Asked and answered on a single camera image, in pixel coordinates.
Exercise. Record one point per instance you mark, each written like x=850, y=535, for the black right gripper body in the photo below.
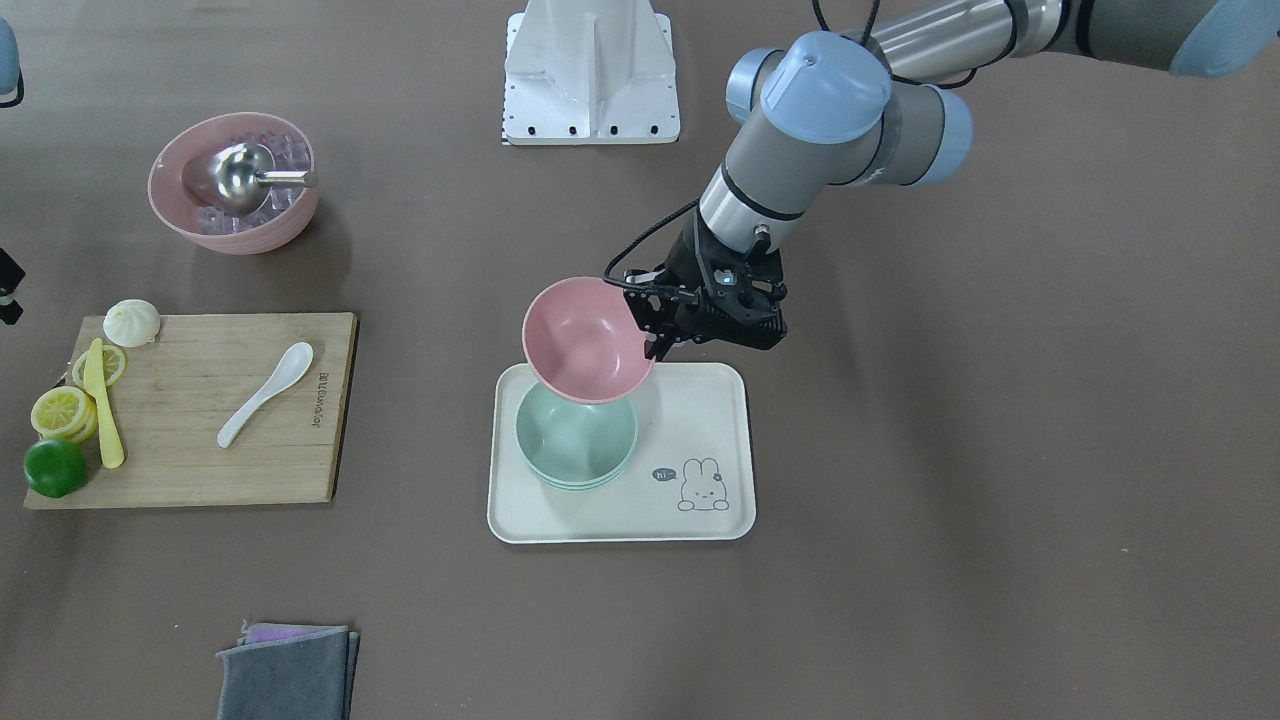
x=3, y=285

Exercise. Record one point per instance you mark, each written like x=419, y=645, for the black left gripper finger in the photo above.
x=663, y=334

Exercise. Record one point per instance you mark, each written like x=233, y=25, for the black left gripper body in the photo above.
x=689, y=263

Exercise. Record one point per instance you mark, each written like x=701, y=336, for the small pink bowl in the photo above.
x=581, y=340

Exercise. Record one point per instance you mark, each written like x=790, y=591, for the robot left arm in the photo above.
x=877, y=104

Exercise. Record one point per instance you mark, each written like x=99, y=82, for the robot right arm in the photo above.
x=13, y=92

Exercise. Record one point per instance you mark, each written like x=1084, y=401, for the top green bowl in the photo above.
x=575, y=445

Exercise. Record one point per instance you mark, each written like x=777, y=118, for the large pink ice bowl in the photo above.
x=284, y=214

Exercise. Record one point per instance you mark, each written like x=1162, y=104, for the white ceramic spoon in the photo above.
x=291, y=368

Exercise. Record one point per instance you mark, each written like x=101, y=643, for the yellow plastic knife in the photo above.
x=112, y=451

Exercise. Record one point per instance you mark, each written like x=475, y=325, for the white steamed bun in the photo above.
x=131, y=323

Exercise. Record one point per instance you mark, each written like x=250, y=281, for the upper lemon slice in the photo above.
x=65, y=412

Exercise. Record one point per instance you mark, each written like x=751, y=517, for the cream rabbit tray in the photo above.
x=690, y=479

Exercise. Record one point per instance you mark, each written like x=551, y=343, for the green lime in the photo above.
x=55, y=467

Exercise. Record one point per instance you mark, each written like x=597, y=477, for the metal ice scoop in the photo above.
x=238, y=178

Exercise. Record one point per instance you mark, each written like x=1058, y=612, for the grey folded cloth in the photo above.
x=289, y=671

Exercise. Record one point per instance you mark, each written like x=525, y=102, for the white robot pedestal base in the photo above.
x=589, y=73

